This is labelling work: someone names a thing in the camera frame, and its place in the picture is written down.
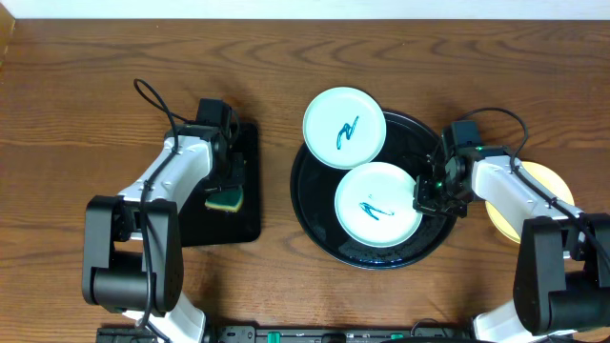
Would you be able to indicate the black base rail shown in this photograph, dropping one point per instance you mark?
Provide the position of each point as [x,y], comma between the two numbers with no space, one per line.
[249,334]

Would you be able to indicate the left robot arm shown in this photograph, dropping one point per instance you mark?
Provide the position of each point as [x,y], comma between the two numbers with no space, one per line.
[133,260]

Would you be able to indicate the green scrubbing sponge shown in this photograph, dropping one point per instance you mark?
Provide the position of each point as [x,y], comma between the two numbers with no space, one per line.
[229,200]

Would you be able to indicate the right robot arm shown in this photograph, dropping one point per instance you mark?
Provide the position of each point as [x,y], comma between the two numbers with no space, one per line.
[562,276]

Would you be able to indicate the light blue plate top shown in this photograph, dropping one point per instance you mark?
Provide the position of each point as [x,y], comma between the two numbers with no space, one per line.
[344,127]

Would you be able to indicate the yellow plate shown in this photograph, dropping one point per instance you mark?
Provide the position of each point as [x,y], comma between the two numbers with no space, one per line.
[547,178]

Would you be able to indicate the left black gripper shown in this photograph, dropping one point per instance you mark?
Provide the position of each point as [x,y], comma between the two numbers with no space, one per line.
[233,177]

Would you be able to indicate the black rectangular tray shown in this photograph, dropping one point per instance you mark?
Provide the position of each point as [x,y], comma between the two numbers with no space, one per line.
[203,226]

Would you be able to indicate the light blue plate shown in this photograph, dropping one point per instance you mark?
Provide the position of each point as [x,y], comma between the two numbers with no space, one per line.
[374,205]
[344,127]

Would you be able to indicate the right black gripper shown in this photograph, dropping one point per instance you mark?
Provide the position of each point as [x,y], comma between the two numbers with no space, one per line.
[423,202]

